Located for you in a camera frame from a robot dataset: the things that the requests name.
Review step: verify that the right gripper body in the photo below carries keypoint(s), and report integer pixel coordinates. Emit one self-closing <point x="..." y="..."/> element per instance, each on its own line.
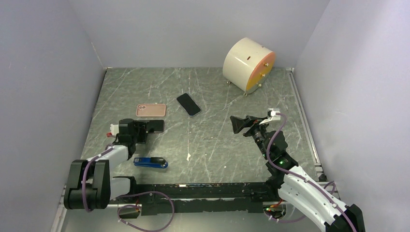
<point x="257" y="129"/>

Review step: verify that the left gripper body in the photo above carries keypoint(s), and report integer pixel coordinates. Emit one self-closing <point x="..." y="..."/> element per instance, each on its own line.
<point x="139" y="130"/>

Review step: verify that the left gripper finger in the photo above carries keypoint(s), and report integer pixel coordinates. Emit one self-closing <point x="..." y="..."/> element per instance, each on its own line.
<point x="141" y="123"/>
<point x="141" y="138"/>

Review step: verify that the black phone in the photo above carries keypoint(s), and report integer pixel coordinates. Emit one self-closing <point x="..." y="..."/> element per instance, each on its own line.
<point x="155" y="126"/>

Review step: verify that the pink phone case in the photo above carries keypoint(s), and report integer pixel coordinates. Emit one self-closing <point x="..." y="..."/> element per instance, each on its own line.
<point x="151" y="110"/>

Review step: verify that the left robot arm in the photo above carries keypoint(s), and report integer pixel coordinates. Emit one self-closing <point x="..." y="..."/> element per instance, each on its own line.
<point x="90" y="185"/>

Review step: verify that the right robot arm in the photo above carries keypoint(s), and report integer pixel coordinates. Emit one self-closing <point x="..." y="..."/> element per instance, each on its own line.
<point x="291" y="183"/>

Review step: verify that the dark blue-edged phone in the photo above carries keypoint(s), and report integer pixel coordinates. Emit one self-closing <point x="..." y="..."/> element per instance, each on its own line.
<point x="188" y="104"/>

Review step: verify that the blue black stapler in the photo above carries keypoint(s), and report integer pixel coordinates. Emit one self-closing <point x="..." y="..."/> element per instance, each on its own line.
<point x="151" y="162"/>

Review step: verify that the cream cylindrical drawer box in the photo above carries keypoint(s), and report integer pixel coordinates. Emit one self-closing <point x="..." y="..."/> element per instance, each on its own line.
<point x="248" y="64"/>

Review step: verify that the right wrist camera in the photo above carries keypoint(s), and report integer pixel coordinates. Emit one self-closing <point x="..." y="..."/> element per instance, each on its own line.
<point x="272" y="116"/>

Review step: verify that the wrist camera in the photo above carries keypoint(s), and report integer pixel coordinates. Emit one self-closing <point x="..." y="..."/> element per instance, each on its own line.
<point x="272" y="116"/>
<point x="114" y="130"/>

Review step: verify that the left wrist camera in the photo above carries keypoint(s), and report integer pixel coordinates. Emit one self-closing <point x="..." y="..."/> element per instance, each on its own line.
<point x="114" y="130"/>

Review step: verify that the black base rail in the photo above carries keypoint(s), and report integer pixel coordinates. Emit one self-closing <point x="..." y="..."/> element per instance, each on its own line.
<point x="252" y="197"/>

